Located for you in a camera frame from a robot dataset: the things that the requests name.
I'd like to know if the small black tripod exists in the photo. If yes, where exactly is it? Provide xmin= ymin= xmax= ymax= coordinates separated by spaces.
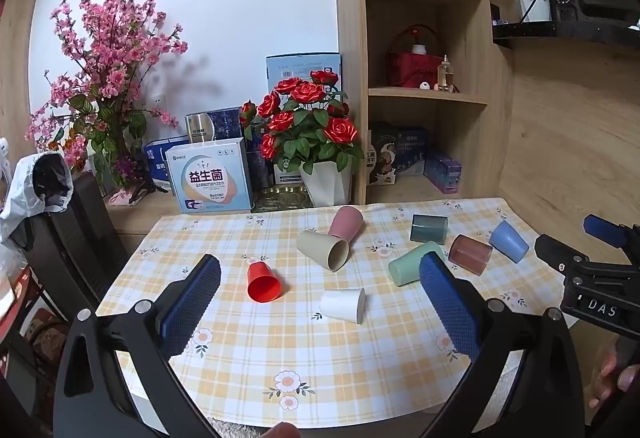
xmin=127 ymin=153 xmax=171 ymax=205

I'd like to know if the pink blossom plant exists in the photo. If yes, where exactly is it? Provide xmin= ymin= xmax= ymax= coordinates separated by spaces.
xmin=25 ymin=0 xmax=189 ymax=200

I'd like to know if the red basket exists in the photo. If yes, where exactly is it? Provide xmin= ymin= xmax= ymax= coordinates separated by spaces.
xmin=386 ymin=24 xmax=447 ymax=89

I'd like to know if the black chair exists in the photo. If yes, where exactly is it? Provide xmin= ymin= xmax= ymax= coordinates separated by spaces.
xmin=20 ymin=171 xmax=129 ymax=310

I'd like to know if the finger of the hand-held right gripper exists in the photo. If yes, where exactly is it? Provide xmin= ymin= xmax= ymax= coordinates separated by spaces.
xmin=583 ymin=214 xmax=640 ymax=265
xmin=534 ymin=234 xmax=591 ymax=275

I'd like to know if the wooden shelf unit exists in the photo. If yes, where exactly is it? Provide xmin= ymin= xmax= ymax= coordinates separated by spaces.
xmin=332 ymin=0 xmax=517 ymax=208

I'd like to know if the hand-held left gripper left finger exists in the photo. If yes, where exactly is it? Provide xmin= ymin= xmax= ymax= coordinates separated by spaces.
xmin=52 ymin=254 xmax=223 ymax=438

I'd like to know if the beige cup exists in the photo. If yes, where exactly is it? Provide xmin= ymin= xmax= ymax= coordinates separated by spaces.
xmin=296 ymin=230 xmax=350 ymax=273

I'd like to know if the red cup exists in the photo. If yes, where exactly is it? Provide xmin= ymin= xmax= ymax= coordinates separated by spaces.
xmin=247 ymin=261 xmax=284 ymax=304

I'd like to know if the brown snack box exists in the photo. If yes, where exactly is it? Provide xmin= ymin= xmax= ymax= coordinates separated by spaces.
xmin=367 ymin=131 xmax=399 ymax=187

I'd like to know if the checked floral tablecloth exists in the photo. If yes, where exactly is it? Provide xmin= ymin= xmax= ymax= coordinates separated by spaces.
xmin=95 ymin=197 xmax=576 ymax=424

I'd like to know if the glass perfume bottle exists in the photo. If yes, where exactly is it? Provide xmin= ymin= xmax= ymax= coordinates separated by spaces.
xmin=436 ymin=55 xmax=456 ymax=93

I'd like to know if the white cup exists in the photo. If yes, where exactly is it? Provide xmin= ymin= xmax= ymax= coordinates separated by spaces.
xmin=319 ymin=289 xmax=367 ymax=323

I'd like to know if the person's right hand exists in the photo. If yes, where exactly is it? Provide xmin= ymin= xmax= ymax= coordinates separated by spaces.
xmin=589 ymin=350 xmax=640 ymax=411

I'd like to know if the dark green cup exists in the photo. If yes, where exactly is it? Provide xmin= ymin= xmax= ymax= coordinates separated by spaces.
xmin=410 ymin=213 xmax=449 ymax=244

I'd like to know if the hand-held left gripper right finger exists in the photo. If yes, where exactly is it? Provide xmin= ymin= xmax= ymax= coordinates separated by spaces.
xmin=419 ymin=252 xmax=587 ymax=438

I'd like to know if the white and blue carton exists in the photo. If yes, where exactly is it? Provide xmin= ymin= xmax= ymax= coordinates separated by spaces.
xmin=165 ymin=138 xmax=252 ymax=215

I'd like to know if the brown cup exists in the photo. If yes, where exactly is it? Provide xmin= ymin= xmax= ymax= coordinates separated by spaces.
xmin=448 ymin=234 xmax=494 ymax=276

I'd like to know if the blue and white box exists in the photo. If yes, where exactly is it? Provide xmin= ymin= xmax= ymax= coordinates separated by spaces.
xmin=144 ymin=135 xmax=191 ymax=195

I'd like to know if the black shelf board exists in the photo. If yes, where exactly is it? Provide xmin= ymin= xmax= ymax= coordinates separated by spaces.
xmin=492 ymin=21 xmax=640 ymax=50

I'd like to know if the metal can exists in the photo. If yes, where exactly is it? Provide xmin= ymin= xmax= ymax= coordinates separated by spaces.
xmin=185 ymin=112 xmax=217 ymax=144

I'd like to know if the white jacket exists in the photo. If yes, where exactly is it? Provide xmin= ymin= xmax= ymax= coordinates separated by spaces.
xmin=0 ymin=153 xmax=75 ymax=250

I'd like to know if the blue cup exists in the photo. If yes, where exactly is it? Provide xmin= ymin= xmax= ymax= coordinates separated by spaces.
xmin=489 ymin=220 xmax=530 ymax=264

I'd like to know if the tall light blue box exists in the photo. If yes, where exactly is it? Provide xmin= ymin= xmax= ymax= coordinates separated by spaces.
xmin=266 ymin=52 xmax=344 ymax=119

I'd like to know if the gold tray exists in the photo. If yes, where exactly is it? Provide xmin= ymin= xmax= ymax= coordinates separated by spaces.
xmin=251 ymin=185 xmax=314 ymax=213

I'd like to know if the dark blue patterned box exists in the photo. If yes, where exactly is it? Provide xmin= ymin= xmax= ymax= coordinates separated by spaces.
xmin=205 ymin=106 xmax=275 ymax=193

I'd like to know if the red rose plant white pot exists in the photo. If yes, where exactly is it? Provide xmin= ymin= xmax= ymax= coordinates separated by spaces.
xmin=239 ymin=70 xmax=365 ymax=208

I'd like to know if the purple blue box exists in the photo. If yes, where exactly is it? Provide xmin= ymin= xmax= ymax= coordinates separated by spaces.
xmin=424 ymin=148 xmax=464 ymax=194

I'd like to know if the dark teal illustrated box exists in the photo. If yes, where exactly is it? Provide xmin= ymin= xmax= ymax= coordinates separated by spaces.
xmin=375 ymin=123 xmax=431 ymax=180

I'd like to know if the pink cup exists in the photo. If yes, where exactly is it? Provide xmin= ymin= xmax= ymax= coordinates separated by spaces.
xmin=327 ymin=205 xmax=364 ymax=243

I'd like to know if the light green cup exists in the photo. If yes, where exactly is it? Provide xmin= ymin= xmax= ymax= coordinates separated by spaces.
xmin=388 ymin=241 xmax=446 ymax=287

